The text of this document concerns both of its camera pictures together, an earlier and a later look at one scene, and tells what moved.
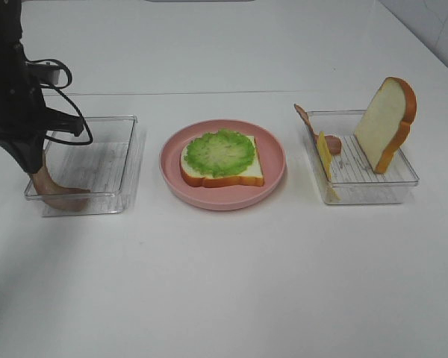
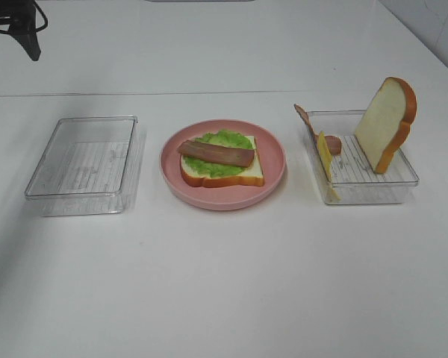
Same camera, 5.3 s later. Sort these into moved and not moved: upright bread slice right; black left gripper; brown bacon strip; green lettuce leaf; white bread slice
Moved: brown bacon strip; black left gripper
Not moved: upright bread slice right; green lettuce leaf; white bread slice
